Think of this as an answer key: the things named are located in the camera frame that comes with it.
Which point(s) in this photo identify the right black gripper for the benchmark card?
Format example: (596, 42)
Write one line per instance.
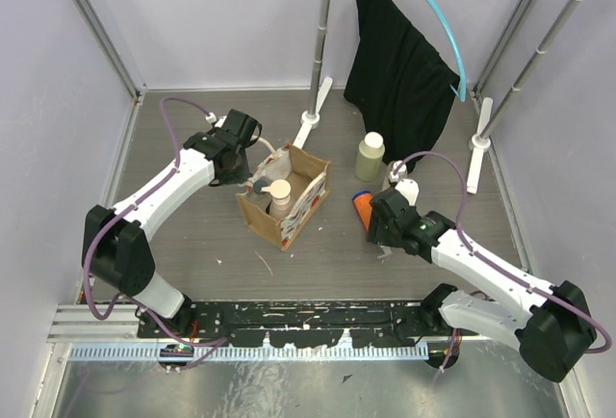
(377, 233)

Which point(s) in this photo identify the cream round cap bottle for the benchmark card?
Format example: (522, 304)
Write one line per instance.
(369, 156)

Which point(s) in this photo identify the black hanging cloth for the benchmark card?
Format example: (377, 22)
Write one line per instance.
(398, 81)

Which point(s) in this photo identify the beige pump dispenser bottle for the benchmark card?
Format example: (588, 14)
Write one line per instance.
(281, 199)

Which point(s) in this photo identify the grey cap small bottle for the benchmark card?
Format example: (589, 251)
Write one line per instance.
(259, 194)

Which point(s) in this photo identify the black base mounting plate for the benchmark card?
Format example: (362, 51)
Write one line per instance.
(307, 324)

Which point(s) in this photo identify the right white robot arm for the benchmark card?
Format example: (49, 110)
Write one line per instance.
(547, 324)

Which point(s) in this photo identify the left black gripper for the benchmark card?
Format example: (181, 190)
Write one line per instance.
(236, 166)

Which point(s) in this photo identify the orange bottle blue cap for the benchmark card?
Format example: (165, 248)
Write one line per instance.
(362, 204)

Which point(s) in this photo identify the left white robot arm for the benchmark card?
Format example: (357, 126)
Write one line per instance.
(116, 247)

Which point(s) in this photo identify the blue clothes hanger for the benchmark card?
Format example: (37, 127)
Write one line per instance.
(461, 90)

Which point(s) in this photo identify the clear amber liquid bottle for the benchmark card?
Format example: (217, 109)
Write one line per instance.
(395, 172)

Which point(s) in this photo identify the aluminium frame rail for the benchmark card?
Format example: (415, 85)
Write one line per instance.
(125, 322)

